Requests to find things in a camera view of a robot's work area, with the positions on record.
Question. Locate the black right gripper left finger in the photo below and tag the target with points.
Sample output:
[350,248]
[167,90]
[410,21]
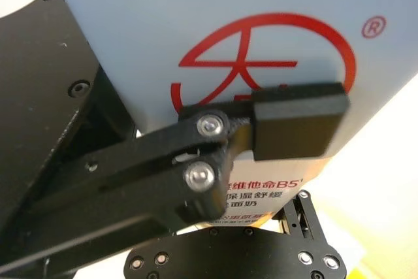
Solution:
[148,262]

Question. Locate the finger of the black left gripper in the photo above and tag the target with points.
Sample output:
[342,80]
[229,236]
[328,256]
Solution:
[112,106]
[294,122]

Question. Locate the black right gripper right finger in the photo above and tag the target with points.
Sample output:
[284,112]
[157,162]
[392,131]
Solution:
[313,246]

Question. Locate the white table cloth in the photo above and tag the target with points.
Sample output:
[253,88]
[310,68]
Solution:
[382,177]

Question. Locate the small yellow object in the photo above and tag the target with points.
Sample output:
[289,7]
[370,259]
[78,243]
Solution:
[357,274]

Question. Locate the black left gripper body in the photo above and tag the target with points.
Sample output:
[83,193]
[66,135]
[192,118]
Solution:
[36,102]

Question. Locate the cream bottle with red print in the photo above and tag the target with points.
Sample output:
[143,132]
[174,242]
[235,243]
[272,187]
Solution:
[202,17]

